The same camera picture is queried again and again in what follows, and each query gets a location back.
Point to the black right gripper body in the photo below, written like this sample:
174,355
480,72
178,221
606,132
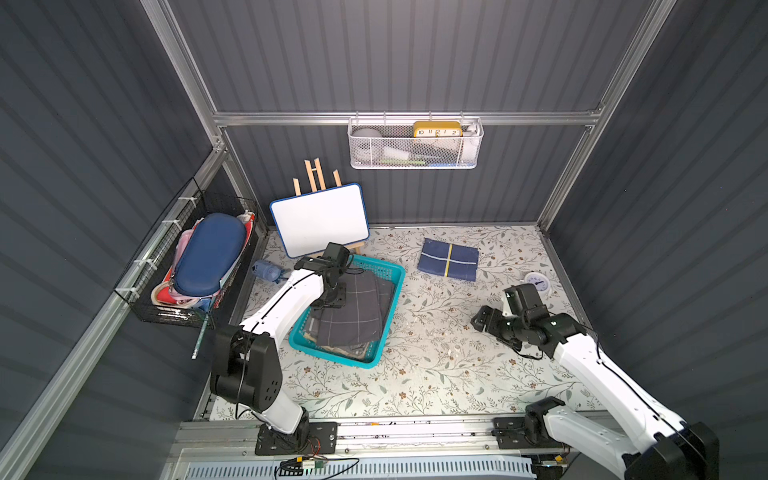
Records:
491,321

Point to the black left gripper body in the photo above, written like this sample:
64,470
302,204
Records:
330,294

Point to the dark grid pillowcase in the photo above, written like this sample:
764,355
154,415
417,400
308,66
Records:
363,318
310,331

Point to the grey pillowcase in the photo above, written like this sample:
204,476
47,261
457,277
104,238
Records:
354,352

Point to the teal plastic basket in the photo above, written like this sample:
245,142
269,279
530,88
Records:
386,270

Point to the navy pillowcase yellow stripe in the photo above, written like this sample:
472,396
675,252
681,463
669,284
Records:
449,260

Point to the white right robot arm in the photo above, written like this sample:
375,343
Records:
654,442

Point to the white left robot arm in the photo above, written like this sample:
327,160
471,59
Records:
246,367

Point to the small white round clock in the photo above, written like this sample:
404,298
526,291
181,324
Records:
540,281

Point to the blue framed whiteboard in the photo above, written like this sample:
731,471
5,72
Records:
307,223

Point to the navy blue oval cushion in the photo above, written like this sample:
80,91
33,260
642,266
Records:
211,251

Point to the yellow clock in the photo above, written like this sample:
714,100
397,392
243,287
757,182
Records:
437,129

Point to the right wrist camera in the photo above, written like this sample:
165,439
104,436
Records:
525,302

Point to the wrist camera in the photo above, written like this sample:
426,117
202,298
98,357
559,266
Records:
525,302
334,259

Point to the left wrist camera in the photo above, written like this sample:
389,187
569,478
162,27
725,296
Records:
334,259

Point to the blue toy with cord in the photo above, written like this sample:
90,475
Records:
267,271

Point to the tape roll in wall basket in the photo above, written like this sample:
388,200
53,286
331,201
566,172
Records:
366,145

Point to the white wire wall basket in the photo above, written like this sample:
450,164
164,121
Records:
401,151

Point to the metal base rail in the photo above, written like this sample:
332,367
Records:
468,434

